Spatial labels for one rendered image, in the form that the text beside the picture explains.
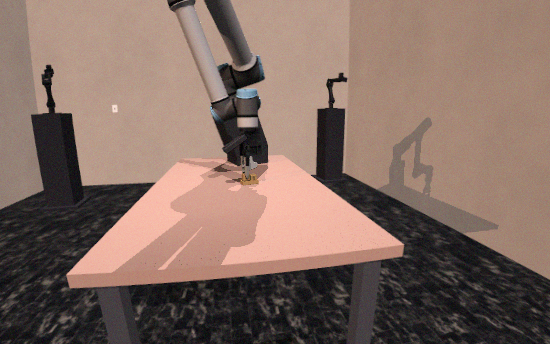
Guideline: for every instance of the tan open tray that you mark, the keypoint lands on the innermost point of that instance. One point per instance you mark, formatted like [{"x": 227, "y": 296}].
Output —
[{"x": 249, "y": 182}]

